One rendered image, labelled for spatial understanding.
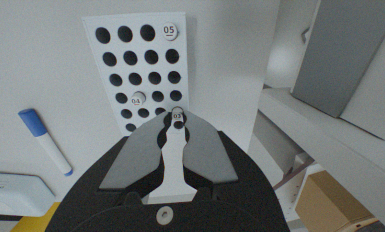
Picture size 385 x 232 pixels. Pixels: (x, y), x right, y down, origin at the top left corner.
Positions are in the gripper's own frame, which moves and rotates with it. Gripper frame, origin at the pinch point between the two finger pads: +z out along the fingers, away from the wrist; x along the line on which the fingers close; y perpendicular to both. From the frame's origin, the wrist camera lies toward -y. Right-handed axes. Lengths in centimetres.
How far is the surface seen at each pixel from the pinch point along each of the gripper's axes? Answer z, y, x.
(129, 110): 3.3, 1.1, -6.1
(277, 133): 22.7, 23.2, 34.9
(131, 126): 2.6, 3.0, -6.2
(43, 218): 52, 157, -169
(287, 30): 81, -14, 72
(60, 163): 3.9, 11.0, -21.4
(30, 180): 3.9, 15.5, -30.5
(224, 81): 5.3, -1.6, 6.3
